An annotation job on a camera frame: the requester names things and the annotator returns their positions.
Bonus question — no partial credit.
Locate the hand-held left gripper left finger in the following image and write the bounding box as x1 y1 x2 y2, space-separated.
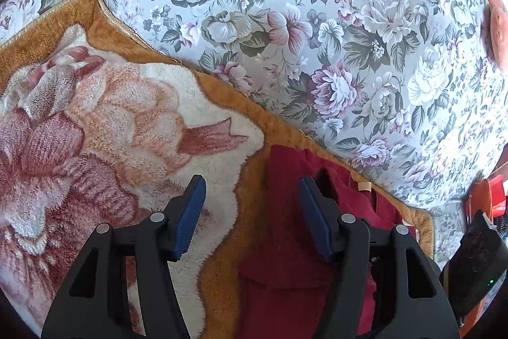
41 174 207 339

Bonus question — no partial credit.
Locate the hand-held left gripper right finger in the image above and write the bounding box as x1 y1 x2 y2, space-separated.
299 177 461 339

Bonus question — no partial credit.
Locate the dark red garment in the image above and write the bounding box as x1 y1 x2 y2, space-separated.
237 144 418 339

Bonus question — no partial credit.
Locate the red plastic object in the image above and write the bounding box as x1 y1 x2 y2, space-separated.
462 168 508 232

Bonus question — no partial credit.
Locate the orange floral fleece blanket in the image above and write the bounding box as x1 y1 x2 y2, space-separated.
0 0 435 339

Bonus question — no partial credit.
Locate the grey floral bed sheet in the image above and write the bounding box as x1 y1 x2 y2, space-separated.
0 0 508 264

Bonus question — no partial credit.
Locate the reddish brown cushion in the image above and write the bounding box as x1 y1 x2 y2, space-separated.
474 0 508 73

